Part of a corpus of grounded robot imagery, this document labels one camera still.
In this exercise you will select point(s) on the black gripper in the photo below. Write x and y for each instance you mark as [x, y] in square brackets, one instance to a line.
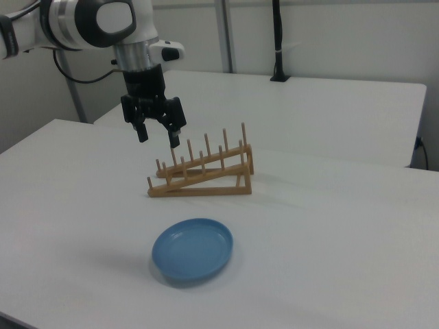
[143, 84]

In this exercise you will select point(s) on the blue round plate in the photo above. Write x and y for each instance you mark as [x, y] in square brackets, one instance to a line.
[192, 247]

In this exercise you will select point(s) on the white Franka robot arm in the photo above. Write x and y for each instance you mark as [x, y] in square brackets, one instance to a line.
[79, 24]

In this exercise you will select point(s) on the wooden plate rack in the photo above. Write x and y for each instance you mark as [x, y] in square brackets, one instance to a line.
[205, 178]

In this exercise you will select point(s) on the black pole with base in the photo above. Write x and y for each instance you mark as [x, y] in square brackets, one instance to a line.
[278, 41]

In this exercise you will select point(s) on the white back table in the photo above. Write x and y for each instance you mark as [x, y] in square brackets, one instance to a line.
[308, 109]

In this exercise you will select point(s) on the grey partition frame post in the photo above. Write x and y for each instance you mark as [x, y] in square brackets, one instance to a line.
[226, 34]
[73, 92]

